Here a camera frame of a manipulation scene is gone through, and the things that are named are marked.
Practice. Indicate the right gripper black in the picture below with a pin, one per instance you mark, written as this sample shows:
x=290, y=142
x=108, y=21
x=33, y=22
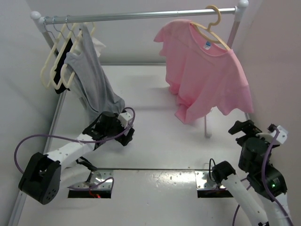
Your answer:
x=247, y=126

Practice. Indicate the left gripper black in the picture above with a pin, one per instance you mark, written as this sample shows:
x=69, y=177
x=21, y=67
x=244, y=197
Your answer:
x=123, y=139

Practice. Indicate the pink t shirt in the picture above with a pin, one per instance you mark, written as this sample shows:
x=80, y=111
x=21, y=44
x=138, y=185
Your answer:
x=201, y=74

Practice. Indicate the beige plastic hanger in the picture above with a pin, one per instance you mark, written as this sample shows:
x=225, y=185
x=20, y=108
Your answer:
x=207, y=33

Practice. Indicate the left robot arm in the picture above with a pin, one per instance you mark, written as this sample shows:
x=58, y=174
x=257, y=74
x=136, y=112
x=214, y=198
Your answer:
x=41, y=178

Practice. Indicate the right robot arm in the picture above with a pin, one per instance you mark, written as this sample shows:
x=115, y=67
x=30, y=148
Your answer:
x=263, y=177

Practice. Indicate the grey t shirt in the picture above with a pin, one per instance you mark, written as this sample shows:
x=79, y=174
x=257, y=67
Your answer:
x=90, y=84

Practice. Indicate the white cloth on hanger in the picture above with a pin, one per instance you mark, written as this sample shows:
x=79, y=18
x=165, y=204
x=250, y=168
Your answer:
x=99, y=46

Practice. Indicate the cream hanger with grey shirt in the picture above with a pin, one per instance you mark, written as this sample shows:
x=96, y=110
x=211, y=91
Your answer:
x=78, y=37

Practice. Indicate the cream hanger middle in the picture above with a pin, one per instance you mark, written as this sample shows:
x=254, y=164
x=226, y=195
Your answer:
x=55, y=76

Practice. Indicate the cream hanger far right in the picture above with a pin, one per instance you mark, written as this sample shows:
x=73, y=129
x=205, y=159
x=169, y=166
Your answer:
x=91, y=27

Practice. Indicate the cream hanger outer left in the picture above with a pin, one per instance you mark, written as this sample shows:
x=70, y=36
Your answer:
x=47, y=66

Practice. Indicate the white clothes rack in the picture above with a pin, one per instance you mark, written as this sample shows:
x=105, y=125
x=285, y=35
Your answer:
x=238, y=11

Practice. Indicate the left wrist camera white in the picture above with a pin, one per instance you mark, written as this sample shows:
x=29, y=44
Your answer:
x=124, y=119

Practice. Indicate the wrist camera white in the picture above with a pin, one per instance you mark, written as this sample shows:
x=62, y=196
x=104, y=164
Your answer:
x=276, y=133
x=124, y=119

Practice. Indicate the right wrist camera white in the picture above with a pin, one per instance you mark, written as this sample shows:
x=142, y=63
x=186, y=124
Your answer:
x=276, y=133

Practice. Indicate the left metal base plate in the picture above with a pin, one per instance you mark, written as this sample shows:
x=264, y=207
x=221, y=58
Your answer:
x=100, y=180

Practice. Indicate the metal base plate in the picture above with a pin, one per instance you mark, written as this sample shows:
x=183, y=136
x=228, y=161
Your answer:
x=203, y=181
x=100, y=180

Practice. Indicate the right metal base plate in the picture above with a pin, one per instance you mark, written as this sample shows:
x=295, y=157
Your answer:
x=203, y=181

